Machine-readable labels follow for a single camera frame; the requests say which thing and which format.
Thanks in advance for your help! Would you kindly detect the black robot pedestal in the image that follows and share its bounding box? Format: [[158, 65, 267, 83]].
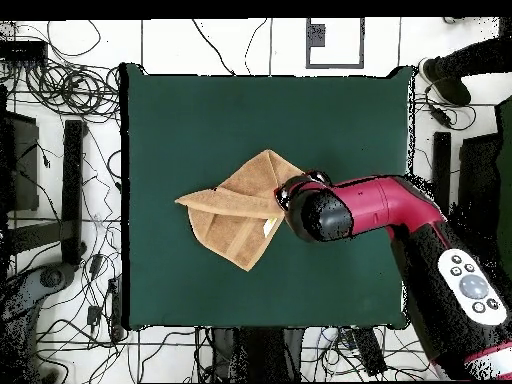
[[211, 326, 305, 383]]

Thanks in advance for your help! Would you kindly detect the tangle of black cables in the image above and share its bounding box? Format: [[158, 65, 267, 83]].
[[23, 19, 121, 121]]

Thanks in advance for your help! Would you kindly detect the person's leg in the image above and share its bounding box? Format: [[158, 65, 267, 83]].
[[435, 17, 512, 79]]

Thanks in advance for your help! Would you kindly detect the grey black office chair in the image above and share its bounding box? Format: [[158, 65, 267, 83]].
[[0, 261, 77, 383]]

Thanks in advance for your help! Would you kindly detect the dark green table cloth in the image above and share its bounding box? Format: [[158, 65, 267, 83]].
[[494, 95, 512, 277], [119, 62, 416, 332]]

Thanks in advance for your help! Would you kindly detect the black power strip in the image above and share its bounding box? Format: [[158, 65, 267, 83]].
[[106, 277, 126, 341]]

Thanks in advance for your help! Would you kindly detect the black equipment box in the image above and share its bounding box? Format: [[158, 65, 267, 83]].
[[0, 111, 41, 213], [457, 133, 501, 225]]

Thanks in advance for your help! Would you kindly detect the person's foot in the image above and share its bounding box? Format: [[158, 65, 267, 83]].
[[417, 56, 473, 108]]

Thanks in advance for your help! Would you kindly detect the black table frame bar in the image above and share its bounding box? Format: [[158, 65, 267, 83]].
[[3, 119, 88, 267], [431, 131, 452, 195]]

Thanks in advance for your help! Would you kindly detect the grey square floor hatch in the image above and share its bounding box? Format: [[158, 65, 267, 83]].
[[305, 17, 366, 70]]

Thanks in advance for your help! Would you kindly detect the tan terry towel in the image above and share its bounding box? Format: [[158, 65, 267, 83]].
[[174, 149, 305, 273]]

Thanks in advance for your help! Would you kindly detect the flat black device box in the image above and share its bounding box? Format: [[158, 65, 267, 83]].
[[0, 39, 49, 65]]

